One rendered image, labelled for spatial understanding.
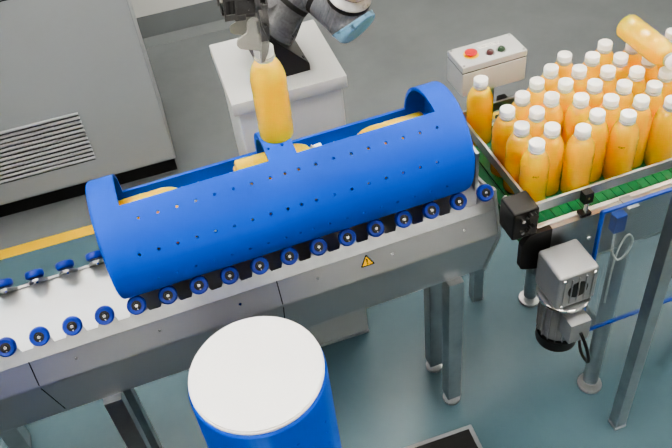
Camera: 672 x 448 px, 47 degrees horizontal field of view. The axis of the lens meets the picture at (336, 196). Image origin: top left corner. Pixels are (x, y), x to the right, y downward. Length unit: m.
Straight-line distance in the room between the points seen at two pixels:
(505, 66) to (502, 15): 2.32
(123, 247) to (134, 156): 1.91
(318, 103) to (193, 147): 1.76
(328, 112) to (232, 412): 0.95
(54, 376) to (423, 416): 1.27
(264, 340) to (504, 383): 1.32
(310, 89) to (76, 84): 1.49
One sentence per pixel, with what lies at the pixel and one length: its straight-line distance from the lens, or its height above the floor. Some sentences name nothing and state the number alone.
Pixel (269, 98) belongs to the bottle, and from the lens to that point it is 1.53.
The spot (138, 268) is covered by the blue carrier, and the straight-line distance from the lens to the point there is 1.75.
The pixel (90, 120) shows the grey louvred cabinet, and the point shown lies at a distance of 3.49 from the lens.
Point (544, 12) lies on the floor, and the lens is 4.62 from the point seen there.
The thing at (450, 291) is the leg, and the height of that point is 0.60.
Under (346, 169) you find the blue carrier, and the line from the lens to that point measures 1.76.
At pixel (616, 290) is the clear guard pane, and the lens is 2.32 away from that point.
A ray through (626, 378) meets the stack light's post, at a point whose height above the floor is 0.28.
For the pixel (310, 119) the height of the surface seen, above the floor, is 1.03.
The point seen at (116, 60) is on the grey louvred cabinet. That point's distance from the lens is 3.34.
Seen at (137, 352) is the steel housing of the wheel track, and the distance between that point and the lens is 1.96.
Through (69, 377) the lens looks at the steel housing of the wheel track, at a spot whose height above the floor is 0.84.
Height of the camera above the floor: 2.35
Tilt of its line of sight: 43 degrees down
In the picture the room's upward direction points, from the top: 7 degrees counter-clockwise
